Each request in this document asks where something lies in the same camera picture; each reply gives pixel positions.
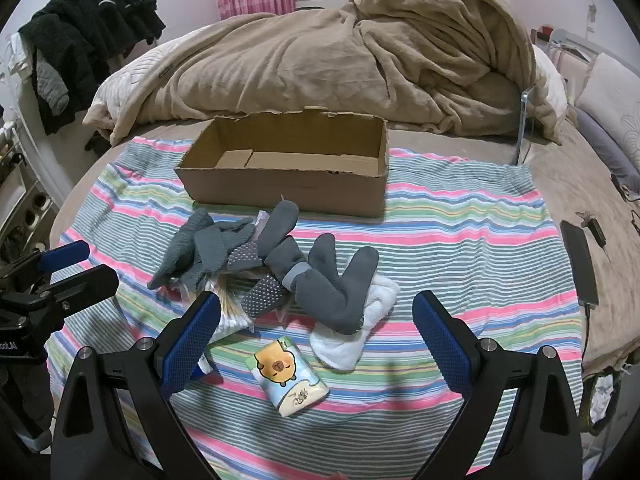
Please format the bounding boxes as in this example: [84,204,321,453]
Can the white fluffy sock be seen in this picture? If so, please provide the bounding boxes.
[309,272,402,372]

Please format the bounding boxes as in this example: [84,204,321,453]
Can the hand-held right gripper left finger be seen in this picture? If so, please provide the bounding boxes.
[50,290,223,480]

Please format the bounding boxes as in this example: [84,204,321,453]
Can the grey pillow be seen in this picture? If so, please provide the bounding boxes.
[574,107,640,192]

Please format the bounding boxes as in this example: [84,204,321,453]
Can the grey knit sock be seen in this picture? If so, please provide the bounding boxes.
[147,208,217,291]
[194,219,257,294]

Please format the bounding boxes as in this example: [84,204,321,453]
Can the black smartphone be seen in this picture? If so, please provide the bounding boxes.
[559,219,600,307]

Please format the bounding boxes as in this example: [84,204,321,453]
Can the trash bin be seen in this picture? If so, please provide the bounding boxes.
[581,359,632,437]

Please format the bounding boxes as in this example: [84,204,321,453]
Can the metal storage shelf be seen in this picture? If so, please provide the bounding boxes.
[0,110,57,263]

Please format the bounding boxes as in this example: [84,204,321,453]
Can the brown cardboard box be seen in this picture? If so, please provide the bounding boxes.
[173,106,390,219]

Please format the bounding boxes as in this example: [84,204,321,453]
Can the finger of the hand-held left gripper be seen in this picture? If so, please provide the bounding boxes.
[30,263,121,321]
[0,240,91,281]

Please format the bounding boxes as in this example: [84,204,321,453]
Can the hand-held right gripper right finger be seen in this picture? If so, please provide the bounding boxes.
[411,290,583,480]

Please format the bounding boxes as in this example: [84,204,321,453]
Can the grey dotted sock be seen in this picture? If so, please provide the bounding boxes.
[227,200,301,268]
[242,274,292,319]

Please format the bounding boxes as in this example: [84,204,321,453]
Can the white embroidered pillow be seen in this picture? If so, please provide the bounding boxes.
[575,52,640,137]

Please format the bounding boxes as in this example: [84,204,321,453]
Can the cartoon print tissue packet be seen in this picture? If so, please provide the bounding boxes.
[248,338,330,404]

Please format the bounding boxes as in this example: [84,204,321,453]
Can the cotton swab bag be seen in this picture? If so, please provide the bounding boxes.
[199,279,262,357]

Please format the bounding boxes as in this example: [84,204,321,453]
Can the dark grey thick sock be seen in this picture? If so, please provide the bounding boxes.
[327,249,380,335]
[265,233,346,333]

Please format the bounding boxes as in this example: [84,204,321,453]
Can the white quilted duvet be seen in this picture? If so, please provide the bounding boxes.
[94,24,222,112]

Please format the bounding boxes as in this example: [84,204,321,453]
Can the beige fleece blanket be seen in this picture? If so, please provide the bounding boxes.
[82,0,569,147]

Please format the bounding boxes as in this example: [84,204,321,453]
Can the black charger cable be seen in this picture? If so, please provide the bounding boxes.
[575,210,612,262]

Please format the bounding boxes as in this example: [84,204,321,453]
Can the striped cloth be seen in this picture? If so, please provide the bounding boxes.
[45,137,587,480]

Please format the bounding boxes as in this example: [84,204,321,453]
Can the black jacket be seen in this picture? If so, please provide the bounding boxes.
[19,0,167,136]

